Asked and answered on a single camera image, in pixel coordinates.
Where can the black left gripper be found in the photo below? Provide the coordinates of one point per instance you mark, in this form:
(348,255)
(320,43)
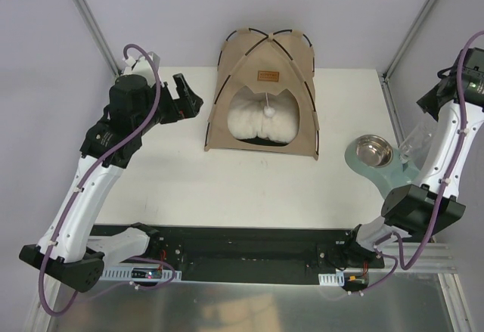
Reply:
(178,102)

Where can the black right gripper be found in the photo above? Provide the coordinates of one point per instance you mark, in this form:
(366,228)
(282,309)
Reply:
(429,97)

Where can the clear plastic bottle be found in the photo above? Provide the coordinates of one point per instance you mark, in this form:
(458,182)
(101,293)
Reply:
(417,143)

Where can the beige fabric pet tent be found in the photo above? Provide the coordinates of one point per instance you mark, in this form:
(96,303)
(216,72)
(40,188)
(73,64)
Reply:
(271,63)

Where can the cream white pillow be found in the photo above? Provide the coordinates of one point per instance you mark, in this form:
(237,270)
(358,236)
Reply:
(246,118)

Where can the steel pet bowl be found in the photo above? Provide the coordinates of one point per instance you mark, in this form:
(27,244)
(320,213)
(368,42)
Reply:
(373,151)

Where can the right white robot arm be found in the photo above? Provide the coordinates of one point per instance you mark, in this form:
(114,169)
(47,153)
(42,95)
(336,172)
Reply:
(419,182)

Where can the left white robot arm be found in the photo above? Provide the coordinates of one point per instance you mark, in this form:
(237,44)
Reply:
(66,252)

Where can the green double pet bowl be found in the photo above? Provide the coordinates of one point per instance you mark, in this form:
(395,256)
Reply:
(386,178)

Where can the white pompom toy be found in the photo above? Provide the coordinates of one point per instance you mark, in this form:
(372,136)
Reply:
(269,112)

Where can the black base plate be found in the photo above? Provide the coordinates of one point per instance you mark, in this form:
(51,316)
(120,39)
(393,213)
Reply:
(257,255)

